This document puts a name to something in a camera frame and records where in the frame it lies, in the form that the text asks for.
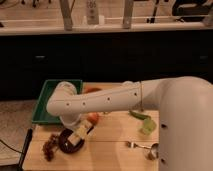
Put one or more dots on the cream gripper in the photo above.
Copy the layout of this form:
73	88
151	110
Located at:
80	129

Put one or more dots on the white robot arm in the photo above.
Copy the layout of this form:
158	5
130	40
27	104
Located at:
185	106

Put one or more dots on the purple bowl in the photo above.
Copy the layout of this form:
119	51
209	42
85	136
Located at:
65	145

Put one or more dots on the orange bowl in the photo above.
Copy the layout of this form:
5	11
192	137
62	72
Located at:
89	90

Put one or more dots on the orange fruit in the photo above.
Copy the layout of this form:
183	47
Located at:
93	118

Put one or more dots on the bunch of red grapes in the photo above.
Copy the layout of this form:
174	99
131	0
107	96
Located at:
50	146

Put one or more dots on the green plastic tray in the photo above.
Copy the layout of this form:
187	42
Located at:
40	115

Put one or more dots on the metal fork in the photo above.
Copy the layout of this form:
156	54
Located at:
134	145

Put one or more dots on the green plastic cup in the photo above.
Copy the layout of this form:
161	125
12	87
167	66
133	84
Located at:
148	126

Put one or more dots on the silver metal cup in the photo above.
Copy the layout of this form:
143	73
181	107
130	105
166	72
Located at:
153	153

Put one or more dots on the wooden post right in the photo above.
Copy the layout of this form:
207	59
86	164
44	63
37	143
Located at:
127	16

